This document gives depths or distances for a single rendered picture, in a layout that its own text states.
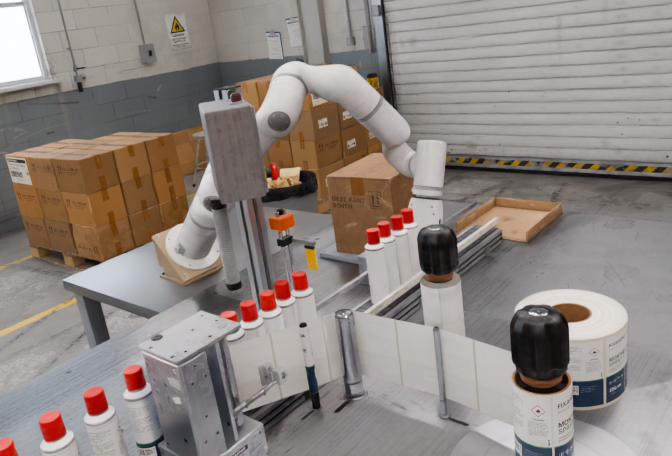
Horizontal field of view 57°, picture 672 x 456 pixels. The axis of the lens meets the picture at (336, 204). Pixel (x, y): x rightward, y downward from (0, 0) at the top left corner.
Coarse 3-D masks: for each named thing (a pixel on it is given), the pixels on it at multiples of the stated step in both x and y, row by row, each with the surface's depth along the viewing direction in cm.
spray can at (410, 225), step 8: (408, 208) 172; (408, 216) 170; (408, 224) 170; (416, 224) 171; (408, 232) 170; (416, 232) 171; (416, 240) 171; (416, 248) 172; (416, 256) 172; (416, 264) 173; (416, 272) 174
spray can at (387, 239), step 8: (384, 224) 162; (384, 232) 162; (384, 240) 162; (392, 240) 162; (392, 248) 163; (392, 256) 163; (392, 264) 164; (392, 272) 165; (392, 280) 165; (392, 288) 166
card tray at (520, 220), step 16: (480, 208) 231; (496, 208) 237; (512, 208) 235; (528, 208) 231; (544, 208) 227; (560, 208) 222; (464, 224) 222; (480, 224) 223; (512, 224) 219; (528, 224) 217; (544, 224) 212; (512, 240) 206; (528, 240) 203
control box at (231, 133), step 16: (208, 112) 121; (224, 112) 121; (240, 112) 122; (208, 128) 121; (224, 128) 122; (240, 128) 123; (256, 128) 124; (208, 144) 127; (224, 144) 123; (240, 144) 124; (256, 144) 125; (224, 160) 124; (240, 160) 125; (256, 160) 125; (224, 176) 125; (240, 176) 125; (256, 176) 126; (224, 192) 125; (240, 192) 126; (256, 192) 127
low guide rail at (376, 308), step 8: (488, 224) 199; (496, 224) 204; (480, 232) 195; (464, 240) 189; (472, 240) 192; (408, 280) 167; (416, 280) 169; (400, 288) 163; (408, 288) 166; (392, 296) 161; (376, 304) 157; (384, 304) 158; (368, 312) 153; (376, 312) 156
